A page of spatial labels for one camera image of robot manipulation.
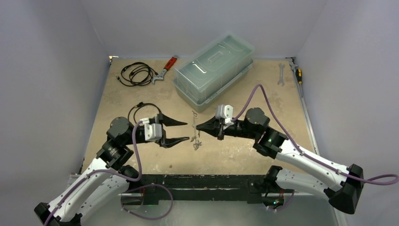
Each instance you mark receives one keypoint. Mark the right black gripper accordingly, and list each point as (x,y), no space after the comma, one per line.
(220,128)

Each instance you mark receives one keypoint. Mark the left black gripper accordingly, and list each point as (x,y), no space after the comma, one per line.
(168,121)

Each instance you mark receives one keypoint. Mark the white oval keyring holder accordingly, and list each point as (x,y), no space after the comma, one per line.
(196,133)

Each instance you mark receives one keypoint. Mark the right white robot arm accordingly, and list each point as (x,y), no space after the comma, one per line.
(329,180)

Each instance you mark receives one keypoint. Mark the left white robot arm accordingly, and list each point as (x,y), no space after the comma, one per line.
(107,175)

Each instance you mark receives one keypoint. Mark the clear plastic storage box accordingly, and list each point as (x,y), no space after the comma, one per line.
(207,74)

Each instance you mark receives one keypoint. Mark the silver open-end spanner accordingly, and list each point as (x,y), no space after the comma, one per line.
(281,75)

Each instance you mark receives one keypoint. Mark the yellow black screwdriver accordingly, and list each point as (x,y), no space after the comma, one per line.
(299,78)

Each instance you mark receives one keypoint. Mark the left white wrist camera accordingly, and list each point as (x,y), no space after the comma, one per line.
(149,134)

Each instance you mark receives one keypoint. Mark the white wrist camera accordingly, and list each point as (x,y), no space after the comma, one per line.
(149,134)
(225,112)

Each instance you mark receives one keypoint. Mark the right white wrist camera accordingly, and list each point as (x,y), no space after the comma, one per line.
(225,112)

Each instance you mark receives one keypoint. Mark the red handled adjustable wrench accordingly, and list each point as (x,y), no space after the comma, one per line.
(166,68)

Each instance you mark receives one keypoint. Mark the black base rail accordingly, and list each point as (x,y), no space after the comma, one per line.
(247,188)

